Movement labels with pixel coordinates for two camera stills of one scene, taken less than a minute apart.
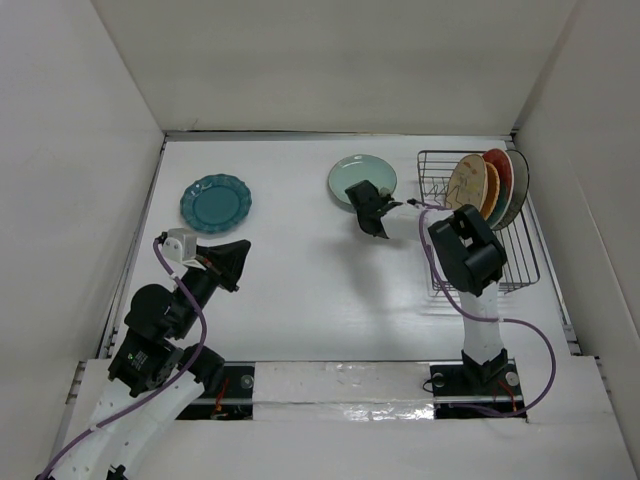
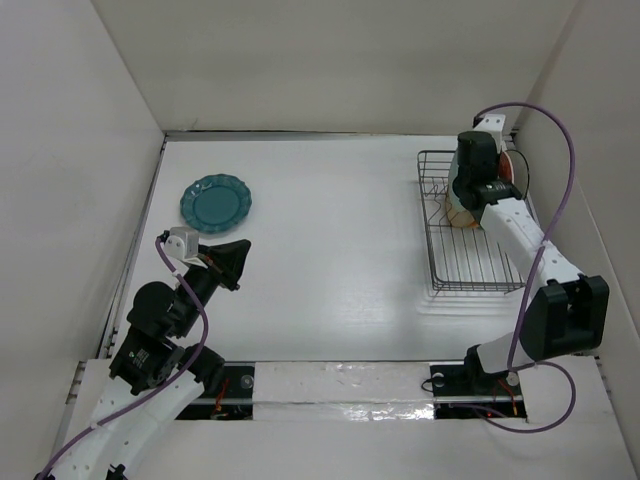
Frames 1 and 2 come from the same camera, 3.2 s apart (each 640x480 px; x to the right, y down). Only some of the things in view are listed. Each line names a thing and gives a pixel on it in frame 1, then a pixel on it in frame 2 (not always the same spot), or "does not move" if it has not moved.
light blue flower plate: [354, 169] -> [454, 204]
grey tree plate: [521, 176] does not move
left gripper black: [226, 261] does not move
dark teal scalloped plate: [216, 203] does not move
